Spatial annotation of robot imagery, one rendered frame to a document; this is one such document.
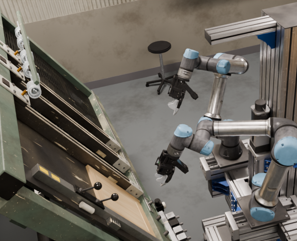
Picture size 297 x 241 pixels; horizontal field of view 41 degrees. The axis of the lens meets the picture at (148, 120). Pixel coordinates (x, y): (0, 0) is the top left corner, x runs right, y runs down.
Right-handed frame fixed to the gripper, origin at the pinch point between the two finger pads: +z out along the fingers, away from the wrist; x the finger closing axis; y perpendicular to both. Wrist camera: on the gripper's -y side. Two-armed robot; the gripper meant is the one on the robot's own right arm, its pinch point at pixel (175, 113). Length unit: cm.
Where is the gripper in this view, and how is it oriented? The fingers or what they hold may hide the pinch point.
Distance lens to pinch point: 221.1
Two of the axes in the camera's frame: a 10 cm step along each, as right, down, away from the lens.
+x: 0.6, 2.4, -9.7
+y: -9.5, -2.8, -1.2
